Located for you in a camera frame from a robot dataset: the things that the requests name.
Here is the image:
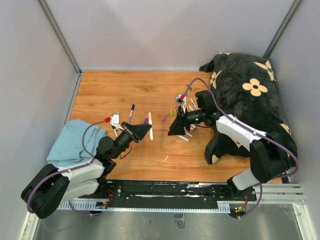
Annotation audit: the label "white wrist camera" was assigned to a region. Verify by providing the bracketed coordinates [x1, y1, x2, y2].
[104, 113, 124, 130]
[174, 94, 187, 113]

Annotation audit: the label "light green cap marker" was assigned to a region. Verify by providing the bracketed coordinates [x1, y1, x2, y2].
[185, 132, 194, 138]

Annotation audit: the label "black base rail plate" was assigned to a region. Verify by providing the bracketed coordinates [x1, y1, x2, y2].
[92, 179, 257, 210]

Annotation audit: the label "light blue cloth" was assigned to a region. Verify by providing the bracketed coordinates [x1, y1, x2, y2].
[46, 119, 106, 168]

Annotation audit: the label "pink cap marker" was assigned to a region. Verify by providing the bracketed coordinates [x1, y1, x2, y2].
[177, 135, 190, 142]

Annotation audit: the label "beige cap marker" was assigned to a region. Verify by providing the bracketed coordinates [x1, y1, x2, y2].
[148, 112, 154, 141]

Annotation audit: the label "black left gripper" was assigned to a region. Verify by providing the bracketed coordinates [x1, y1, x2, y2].
[112, 121, 152, 159]

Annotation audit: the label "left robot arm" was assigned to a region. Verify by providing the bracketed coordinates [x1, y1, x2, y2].
[20, 122, 152, 219]

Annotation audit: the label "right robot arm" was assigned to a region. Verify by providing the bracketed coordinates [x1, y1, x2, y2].
[168, 90, 299, 200]

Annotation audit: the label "navy cap marker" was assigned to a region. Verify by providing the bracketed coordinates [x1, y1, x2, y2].
[128, 104, 135, 124]

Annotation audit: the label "black floral pillow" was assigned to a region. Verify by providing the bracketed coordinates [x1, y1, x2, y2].
[199, 52, 298, 156]

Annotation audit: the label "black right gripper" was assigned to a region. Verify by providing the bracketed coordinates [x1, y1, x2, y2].
[168, 106, 205, 136]

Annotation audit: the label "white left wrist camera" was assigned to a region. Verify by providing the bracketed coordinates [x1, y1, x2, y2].
[104, 113, 124, 130]

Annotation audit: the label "aluminium frame rails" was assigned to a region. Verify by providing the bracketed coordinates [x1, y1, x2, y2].
[19, 181, 317, 240]

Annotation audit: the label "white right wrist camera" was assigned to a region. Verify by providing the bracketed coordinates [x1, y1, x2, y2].
[174, 94, 187, 113]

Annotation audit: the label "dark green cap marker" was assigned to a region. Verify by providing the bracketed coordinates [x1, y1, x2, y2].
[190, 98, 198, 110]

